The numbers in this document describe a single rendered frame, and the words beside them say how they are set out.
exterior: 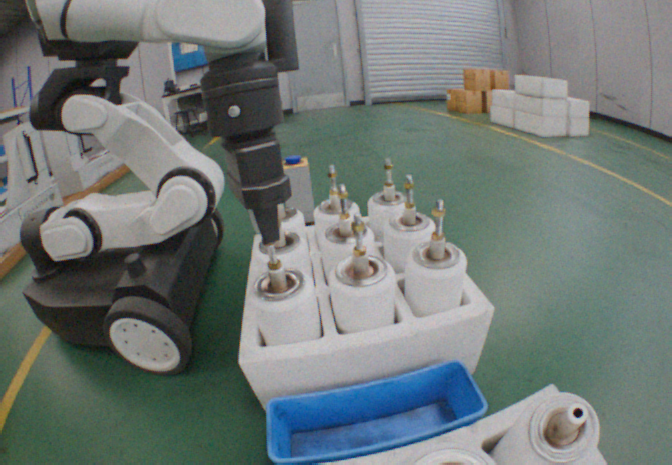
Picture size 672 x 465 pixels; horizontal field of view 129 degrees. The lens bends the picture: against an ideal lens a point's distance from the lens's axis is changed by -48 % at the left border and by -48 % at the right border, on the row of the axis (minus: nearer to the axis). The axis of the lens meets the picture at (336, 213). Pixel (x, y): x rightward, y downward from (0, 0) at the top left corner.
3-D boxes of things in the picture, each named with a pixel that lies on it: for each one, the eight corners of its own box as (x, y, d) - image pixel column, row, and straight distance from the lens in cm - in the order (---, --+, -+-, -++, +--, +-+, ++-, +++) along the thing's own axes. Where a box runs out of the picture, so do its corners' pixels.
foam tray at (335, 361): (270, 419, 60) (237, 362, 45) (270, 292, 85) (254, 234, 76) (474, 373, 64) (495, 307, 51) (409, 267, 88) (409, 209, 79)
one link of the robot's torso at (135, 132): (193, 244, 72) (51, 131, 83) (208, 212, 87) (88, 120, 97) (228, 193, 65) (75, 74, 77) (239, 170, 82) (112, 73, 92)
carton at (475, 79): (490, 91, 430) (489, 69, 430) (476, 91, 416) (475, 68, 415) (477, 89, 454) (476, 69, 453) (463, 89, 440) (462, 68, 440)
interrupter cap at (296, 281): (249, 304, 43) (248, 300, 42) (259, 272, 48) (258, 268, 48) (304, 301, 41) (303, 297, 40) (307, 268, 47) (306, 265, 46)
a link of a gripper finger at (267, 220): (259, 244, 39) (248, 198, 36) (282, 236, 39) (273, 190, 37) (263, 250, 37) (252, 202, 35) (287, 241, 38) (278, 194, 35)
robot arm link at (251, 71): (198, 104, 32) (186, -2, 34) (209, 100, 42) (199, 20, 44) (309, 84, 32) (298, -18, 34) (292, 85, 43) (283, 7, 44)
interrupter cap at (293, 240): (305, 234, 56) (305, 231, 56) (294, 257, 50) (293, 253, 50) (267, 234, 59) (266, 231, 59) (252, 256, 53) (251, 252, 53)
